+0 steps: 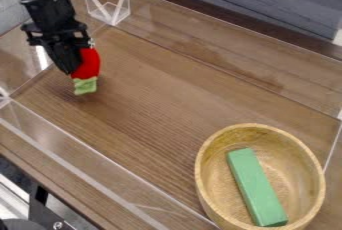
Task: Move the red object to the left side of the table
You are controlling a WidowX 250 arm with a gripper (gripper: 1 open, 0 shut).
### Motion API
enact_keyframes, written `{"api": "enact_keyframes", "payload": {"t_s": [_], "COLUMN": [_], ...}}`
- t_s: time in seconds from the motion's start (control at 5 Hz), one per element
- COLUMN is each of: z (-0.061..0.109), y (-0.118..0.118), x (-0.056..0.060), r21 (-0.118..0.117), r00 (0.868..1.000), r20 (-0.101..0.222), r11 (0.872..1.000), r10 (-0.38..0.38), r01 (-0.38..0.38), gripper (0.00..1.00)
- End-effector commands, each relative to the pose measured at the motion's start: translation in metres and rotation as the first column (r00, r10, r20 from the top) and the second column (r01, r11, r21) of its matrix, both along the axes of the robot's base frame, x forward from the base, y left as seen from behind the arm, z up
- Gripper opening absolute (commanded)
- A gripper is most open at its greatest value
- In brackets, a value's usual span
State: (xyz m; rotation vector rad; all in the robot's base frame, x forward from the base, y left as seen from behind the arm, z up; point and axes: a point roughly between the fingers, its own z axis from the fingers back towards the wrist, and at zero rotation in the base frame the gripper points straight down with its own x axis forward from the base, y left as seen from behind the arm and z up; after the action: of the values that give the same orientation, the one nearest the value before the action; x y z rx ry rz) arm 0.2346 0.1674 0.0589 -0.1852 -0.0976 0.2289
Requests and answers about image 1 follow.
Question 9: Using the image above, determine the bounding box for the green rectangular block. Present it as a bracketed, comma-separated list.
[225, 148, 288, 227]

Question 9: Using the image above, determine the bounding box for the clear acrylic corner bracket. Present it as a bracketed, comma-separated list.
[84, 0, 130, 26]

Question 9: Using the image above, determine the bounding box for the clear acrylic enclosure wall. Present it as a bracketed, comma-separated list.
[0, 94, 216, 230]

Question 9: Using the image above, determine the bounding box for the wooden oval bowl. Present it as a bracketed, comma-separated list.
[193, 123, 325, 230]

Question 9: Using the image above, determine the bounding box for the red plush strawberry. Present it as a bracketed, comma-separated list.
[70, 48, 100, 95]

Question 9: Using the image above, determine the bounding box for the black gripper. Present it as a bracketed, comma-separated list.
[19, 20, 93, 75]

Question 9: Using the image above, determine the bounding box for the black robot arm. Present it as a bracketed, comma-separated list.
[19, 0, 90, 75]

